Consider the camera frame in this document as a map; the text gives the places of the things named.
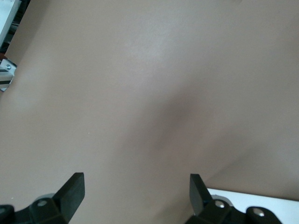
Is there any metal bracket with screws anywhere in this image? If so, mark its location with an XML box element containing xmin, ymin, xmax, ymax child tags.
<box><xmin>0</xmin><ymin>58</ymin><xmax>18</xmax><ymax>92</ymax></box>

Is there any white drawer cabinet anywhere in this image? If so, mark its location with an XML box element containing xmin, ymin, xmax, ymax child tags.
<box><xmin>206</xmin><ymin>188</ymin><xmax>299</xmax><ymax>224</ymax></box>

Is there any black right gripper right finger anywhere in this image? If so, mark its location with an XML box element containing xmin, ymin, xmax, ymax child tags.
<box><xmin>184</xmin><ymin>174</ymin><xmax>243</xmax><ymax>224</ymax></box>

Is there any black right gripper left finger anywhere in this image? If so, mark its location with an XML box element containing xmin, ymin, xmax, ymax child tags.
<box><xmin>30</xmin><ymin>172</ymin><xmax>85</xmax><ymax>224</ymax></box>

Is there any white ledge board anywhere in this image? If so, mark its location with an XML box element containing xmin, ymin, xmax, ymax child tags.
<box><xmin>0</xmin><ymin>0</ymin><xmax>22</xmax><ymax>47</ymax></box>

